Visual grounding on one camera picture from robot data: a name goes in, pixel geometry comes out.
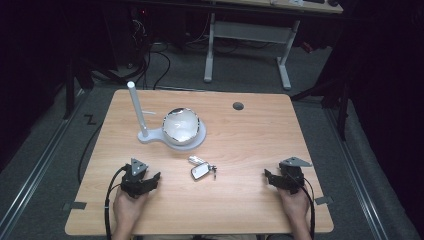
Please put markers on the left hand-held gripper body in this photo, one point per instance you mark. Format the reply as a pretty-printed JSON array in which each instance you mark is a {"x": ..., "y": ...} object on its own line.
[{"x": 134, "y": 182}]

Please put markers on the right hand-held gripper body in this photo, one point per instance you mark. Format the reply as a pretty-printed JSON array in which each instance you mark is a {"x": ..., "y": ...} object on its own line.
[{"x": 291, "y": 175}]

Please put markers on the key bunch with white fob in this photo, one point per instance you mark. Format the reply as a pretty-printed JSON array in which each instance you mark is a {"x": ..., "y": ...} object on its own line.
[{"x": 200, "y": 171}]

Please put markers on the person's left hand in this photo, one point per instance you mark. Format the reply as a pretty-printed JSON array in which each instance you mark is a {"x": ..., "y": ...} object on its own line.
[{"x": 127, "y": 207}]

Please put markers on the person's right hand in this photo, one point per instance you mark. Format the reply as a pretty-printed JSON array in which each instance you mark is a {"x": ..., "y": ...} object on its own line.
[{"x": 295, "y": 204}]

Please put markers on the grey tape piece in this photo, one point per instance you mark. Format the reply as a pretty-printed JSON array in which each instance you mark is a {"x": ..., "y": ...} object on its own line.
[
  {"x": 324, "y": 200},
  {"x": 75, "y": 205}
]

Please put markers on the white stand with pole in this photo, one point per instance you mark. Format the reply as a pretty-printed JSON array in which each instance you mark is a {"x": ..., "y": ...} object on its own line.
[{"x": 142, "y": 126}]

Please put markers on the silver rimmed white bowl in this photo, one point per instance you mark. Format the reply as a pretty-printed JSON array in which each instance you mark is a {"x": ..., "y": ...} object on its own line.
[{"x": 181, "y": 126}]

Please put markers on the dark round table grommet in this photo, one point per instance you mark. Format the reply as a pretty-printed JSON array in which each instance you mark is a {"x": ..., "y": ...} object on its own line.
[{"x": 238, "y": 106}]

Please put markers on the black metal stand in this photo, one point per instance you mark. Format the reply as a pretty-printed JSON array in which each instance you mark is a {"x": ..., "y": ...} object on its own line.
[
  {"x": 338, "y": 96},
  {"x": 71, "y": 83}
]

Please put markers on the wooden desk with white legs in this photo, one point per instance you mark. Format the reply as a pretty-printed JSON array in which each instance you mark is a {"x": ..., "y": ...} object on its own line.
[{"x": 248, "y": 31}]

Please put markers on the metal floor rail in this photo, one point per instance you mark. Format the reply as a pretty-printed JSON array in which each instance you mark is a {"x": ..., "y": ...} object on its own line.
[
  {"x": 31, "y": 176},
  {"x": 358, "y": 176}
]

